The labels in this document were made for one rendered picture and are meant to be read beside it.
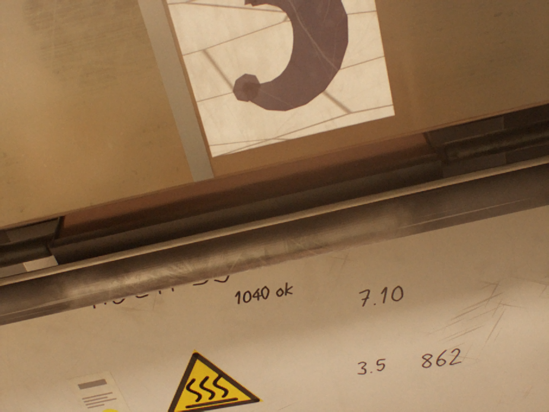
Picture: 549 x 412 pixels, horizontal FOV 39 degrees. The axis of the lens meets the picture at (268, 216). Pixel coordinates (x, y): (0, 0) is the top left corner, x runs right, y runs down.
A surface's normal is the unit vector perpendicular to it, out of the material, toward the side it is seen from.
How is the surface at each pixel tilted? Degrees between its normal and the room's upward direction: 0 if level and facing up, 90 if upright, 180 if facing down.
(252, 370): 90
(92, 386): 90
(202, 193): 0
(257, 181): 0
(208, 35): 80
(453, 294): 90
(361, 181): 90
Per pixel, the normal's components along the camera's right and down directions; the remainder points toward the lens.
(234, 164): 0.02, 0.44
